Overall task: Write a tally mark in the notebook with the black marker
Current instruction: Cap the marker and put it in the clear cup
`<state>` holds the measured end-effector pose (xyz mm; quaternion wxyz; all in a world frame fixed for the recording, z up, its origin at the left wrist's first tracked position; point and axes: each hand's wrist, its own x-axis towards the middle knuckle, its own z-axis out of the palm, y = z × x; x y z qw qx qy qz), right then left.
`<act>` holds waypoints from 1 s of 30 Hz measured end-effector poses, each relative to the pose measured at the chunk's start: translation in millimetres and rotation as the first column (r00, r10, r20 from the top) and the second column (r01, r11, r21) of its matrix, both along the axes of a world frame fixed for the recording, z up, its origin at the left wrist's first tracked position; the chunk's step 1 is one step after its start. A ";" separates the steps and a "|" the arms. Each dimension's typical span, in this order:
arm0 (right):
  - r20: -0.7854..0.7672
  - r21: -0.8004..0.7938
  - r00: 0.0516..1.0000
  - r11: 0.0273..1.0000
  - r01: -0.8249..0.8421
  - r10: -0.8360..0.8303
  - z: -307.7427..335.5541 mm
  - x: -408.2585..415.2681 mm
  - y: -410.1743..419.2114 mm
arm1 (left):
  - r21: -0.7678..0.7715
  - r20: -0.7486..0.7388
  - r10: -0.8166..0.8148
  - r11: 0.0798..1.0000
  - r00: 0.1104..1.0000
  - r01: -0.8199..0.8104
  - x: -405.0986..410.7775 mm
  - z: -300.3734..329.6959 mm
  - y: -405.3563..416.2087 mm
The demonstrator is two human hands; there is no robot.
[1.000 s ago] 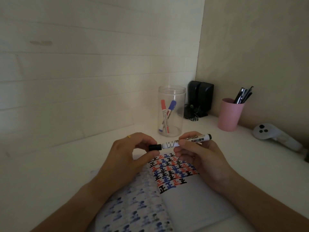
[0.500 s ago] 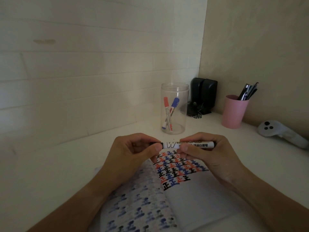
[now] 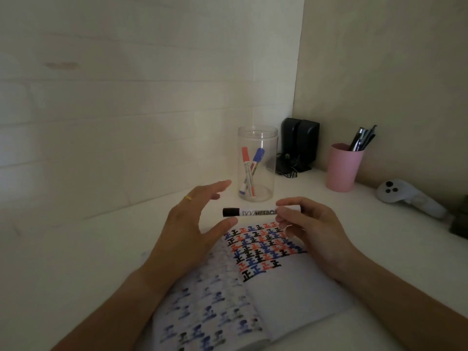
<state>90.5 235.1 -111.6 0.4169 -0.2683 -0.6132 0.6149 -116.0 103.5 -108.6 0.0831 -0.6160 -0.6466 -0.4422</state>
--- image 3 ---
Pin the pink cup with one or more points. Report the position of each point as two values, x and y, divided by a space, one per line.
342 171

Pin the clear plastic jar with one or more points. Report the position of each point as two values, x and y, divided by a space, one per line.
268 171

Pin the bunch of black pens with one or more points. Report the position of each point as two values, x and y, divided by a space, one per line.
360 140

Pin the person's right forearm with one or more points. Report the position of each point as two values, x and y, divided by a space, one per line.
402 307

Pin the person's right hand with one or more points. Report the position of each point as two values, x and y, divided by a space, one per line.
318 237

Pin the white handheld controller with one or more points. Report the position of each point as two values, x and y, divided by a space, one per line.
395 191

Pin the lined notebook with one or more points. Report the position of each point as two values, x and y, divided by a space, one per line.
292 288

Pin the black flat case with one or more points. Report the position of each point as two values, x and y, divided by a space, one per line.
460 222

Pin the blue marker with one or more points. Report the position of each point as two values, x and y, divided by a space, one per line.
259 155

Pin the white black-tipped marker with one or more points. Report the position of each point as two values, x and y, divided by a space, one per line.
256 212

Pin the person's left hand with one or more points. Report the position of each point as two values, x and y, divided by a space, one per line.
183 237

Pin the red marker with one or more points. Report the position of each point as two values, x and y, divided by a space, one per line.
245 155

